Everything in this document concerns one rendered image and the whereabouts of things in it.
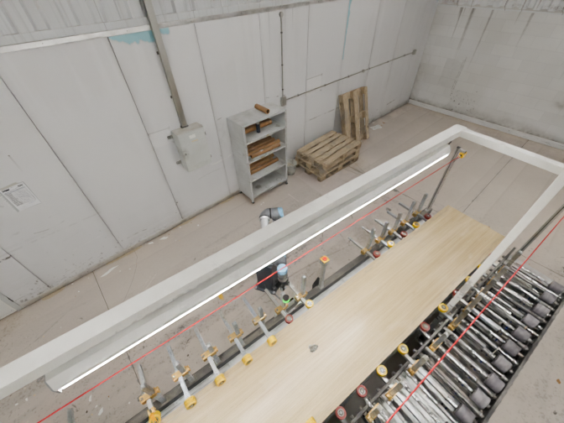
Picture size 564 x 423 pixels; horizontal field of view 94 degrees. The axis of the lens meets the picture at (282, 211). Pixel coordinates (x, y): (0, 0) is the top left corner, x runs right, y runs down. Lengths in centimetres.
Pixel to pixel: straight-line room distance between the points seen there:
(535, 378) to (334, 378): 247
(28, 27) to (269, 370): 368
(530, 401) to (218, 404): 316
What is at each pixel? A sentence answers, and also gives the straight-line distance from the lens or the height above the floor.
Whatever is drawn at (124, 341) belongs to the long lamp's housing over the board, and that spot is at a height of 236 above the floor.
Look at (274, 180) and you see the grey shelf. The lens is 531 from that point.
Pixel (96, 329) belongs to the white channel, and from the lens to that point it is 116.
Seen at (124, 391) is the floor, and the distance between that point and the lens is 386.
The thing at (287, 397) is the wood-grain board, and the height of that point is 90.
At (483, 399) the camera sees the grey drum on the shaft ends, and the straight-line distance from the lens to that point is 294.
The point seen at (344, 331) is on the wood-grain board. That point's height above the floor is 90.
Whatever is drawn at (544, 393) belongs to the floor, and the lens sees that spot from 433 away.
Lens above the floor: 335
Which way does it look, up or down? 44 degrees down
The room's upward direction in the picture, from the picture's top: 2 degrees counter-clockwise
